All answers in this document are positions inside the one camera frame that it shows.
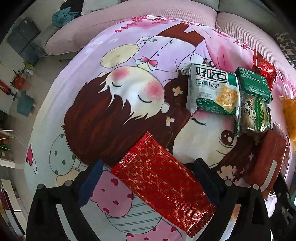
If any small rack with red bag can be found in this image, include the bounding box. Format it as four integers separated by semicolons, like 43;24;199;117
13;60;35;90

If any dark green snack packet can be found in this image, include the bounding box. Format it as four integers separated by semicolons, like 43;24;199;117
235;67;272;103

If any black and white patterned pillow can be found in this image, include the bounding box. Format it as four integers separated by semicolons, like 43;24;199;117
274;32;296;70

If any red gold-patterned snack packet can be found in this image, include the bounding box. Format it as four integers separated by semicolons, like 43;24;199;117
110;132;218;239

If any teal stool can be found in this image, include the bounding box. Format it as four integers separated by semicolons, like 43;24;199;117
17;91;35;117

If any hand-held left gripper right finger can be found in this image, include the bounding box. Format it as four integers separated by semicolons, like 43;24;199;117
193;158;271;241

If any red-brown snack packet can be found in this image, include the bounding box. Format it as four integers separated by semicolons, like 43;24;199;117
243;123;290;195

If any grey sofa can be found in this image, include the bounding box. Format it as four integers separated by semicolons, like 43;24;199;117
32;0;278;58

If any red crinkled snack packet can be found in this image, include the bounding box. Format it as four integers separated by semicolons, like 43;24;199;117
252;50;277;92

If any pink sofa seat cushion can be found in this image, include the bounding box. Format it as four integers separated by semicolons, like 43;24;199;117
215;11;296;78
44;0;218;55

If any white and green biscuit packet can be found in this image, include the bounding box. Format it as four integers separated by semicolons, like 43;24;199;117
185;63;241;137

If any printed cartoon blanket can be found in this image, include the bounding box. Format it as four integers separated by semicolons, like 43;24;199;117
24;14;296;241

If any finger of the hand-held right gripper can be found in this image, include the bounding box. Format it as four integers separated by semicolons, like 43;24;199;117
270;173;296;239

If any yellow transparent snack packet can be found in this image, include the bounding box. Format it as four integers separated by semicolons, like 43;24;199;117
280;95;296;142

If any white low cabinet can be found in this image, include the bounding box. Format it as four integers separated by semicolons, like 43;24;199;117
0;178;26;237

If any red canister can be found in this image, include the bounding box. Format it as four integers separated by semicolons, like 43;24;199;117
0;80;14;96

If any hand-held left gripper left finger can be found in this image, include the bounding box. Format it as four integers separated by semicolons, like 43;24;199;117
26;159;104;241

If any dark clothing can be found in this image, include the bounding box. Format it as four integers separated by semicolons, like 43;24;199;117
60;0;85;12

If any dark grey cabinet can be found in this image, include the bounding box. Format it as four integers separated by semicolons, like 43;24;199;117
7;18;41;66

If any green cow-print snack packet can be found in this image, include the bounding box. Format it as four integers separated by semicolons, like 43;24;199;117
239;94;272;137

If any teal cloth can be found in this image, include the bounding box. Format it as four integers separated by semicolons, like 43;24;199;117
52;7;78;27

